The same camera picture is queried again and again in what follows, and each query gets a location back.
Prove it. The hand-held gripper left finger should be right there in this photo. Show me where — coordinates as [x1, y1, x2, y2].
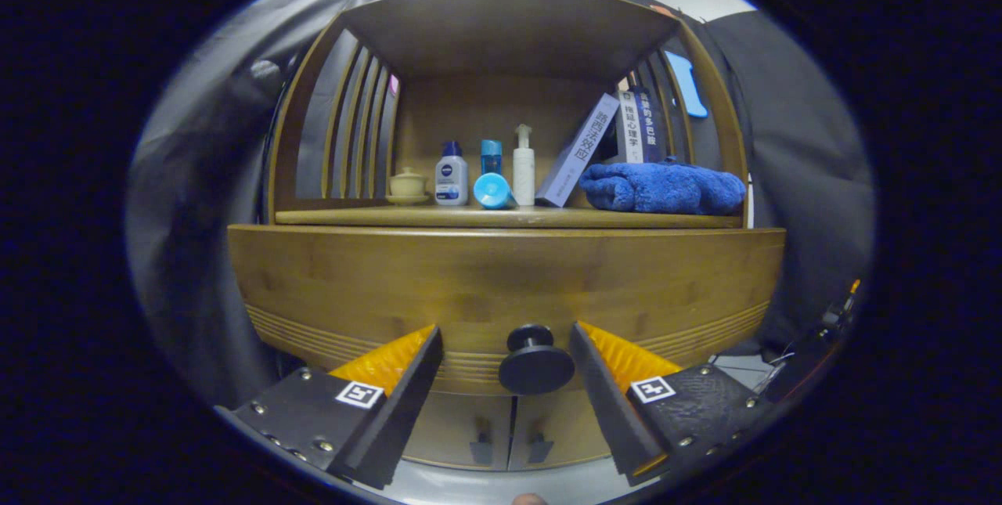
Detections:
[215, 323, 445, 490]

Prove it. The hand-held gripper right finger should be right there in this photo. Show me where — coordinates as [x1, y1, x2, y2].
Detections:
[568, 321, 774, 487]

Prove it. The black round drawer knob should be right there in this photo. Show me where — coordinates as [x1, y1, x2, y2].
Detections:
[499, 323, 576, 395]

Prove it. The wooden drawer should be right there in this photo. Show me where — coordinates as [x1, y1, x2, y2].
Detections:
[227, 225, 786, 396]

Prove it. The blue white cosmetic tube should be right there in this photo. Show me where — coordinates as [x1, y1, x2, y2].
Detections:
[473, 172, 517, 211]

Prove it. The wooden cabinet door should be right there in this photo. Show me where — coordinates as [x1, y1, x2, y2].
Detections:
[507, 389, 627, 471]
[403, 391, 517, 471]

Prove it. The wooden countertop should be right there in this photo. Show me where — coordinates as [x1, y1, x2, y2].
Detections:
[274, 204, 744, 229]

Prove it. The wooden cabinet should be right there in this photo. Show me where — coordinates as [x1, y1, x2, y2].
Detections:
[227, 0, 786, 473]

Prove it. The beige lidded teacup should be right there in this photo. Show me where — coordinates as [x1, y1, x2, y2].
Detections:
[387, 168, 431, 206]

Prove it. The black equipment with orange part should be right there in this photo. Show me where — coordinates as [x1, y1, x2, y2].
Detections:
[763, 278, 862, 404]

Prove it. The blue towel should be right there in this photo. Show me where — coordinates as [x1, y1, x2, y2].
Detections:
[578, 161, 747, 215]

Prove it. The white lotion bottle blue cap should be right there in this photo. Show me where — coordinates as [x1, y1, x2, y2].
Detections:
[434, 141, 470, 207]

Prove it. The white pump bottle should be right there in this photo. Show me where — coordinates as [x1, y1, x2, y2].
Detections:
[513, 124, 536, 207]

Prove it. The lavender book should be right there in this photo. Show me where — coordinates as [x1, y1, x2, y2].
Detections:
[535, 92, 621, 208]

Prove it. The dark blue book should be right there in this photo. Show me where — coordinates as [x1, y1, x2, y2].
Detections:
[636, 86, 668, 163]

